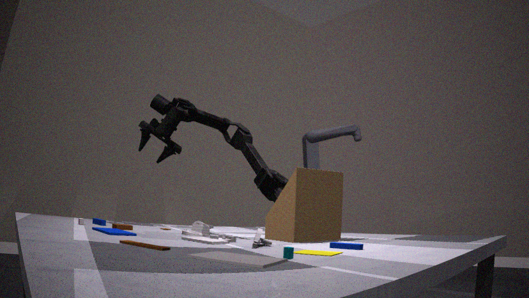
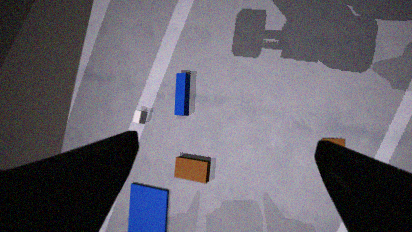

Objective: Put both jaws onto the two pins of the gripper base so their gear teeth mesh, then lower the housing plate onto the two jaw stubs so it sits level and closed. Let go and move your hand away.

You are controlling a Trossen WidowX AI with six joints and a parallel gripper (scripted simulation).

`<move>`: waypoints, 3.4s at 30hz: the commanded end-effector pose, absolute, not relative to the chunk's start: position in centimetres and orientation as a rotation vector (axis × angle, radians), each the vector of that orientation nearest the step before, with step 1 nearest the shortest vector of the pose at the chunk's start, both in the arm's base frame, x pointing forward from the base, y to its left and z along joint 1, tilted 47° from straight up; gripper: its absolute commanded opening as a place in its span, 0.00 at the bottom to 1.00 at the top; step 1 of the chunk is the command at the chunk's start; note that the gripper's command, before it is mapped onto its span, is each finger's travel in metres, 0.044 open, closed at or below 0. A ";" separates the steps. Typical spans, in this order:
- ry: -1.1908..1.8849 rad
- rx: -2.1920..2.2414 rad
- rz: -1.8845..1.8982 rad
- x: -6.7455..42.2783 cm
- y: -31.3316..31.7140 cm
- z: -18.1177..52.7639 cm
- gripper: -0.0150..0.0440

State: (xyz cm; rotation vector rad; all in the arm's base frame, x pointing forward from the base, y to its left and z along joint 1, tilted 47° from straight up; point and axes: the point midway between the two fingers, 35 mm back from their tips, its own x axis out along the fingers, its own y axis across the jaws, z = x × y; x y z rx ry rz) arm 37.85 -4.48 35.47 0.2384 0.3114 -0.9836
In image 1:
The blue flat plate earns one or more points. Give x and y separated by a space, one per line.
114 231

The brown flat bar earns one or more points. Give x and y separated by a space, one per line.
141 244

